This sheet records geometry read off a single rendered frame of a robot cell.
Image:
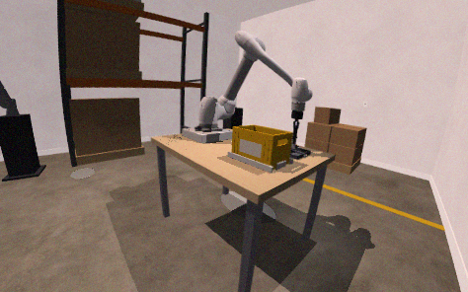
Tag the yellow crate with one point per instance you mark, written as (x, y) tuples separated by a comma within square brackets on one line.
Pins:
[(262, 147)]

